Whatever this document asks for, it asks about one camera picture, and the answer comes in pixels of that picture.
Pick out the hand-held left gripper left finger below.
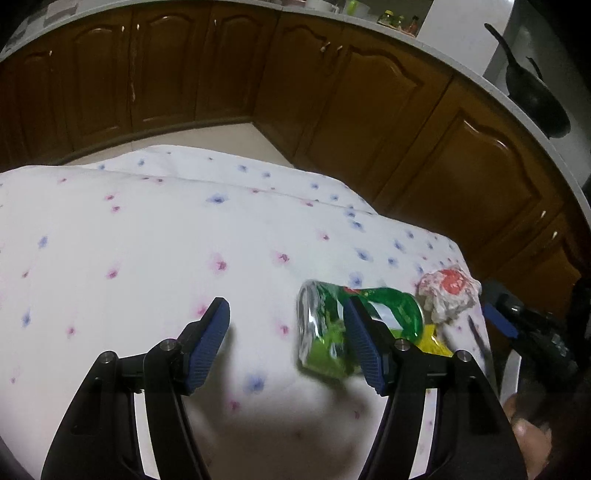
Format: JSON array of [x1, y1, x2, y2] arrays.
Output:
[[41, 298, 230, 480]]

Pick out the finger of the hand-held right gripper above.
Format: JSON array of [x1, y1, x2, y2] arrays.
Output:
[[482, 300, 525, 341]]

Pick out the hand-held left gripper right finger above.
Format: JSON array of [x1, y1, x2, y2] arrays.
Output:
[[344, 298, 527, 480]]

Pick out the dark green snack bag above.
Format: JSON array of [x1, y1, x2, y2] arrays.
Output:
[[295, 279, 426, 381]]

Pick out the white paper wrapper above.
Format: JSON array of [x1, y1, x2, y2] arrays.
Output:
[[416, 268, 483, 324]]

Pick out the yellow green snack bag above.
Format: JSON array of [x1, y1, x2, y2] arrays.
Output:
[[416, 323, 455, 361]]

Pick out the person's right hand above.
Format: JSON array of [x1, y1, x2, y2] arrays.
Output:
[[503, 394, 555, 480]]

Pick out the white floral cloth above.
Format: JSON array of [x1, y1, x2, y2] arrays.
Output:
[[0, 145, 490, 480]]

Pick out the wooden base cabinets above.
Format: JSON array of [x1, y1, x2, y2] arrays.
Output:
[[0, 0, 583, 319]]

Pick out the black wok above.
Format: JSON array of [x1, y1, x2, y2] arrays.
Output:
[[484, 23, 572, 139]]

